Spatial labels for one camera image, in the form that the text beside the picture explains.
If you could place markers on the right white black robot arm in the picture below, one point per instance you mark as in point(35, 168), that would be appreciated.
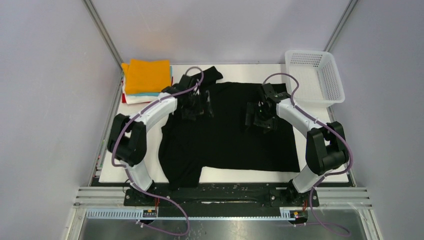
point(325, 149)

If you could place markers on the red folded t shirt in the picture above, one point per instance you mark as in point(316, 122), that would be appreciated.
point(130, 99)

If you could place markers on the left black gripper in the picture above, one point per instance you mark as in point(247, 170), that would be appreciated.
point(202, 108)

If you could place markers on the teal folded t shirt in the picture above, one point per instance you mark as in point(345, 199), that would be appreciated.
point(155, 94)

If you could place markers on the right aluminium frame post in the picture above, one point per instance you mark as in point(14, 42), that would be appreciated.
point(340, 25)

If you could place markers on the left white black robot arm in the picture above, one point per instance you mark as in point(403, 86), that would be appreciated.
point(128, 135)

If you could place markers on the white slotted cable duct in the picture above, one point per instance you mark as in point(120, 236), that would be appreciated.
point(282, 214)

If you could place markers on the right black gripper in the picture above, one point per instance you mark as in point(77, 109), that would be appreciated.
point(270, 125)

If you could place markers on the orange folded t shirt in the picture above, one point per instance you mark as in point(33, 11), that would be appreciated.
point(146, 76)

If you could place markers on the left aluminium frame post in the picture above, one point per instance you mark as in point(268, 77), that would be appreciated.
point(94, 14)

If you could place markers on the black t shirt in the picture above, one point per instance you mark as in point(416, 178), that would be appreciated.
point(222, 140)

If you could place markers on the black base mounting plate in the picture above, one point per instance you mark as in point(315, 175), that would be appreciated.
point(221, 199)

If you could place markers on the white plastic perforated basket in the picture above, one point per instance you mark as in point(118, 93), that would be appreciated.
point(320, 84)

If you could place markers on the white folded t shirt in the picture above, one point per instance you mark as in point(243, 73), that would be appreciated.
point(141, 87)

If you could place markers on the aluminium frame post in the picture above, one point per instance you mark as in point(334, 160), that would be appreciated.
point(94, 14)
point(340, 25)

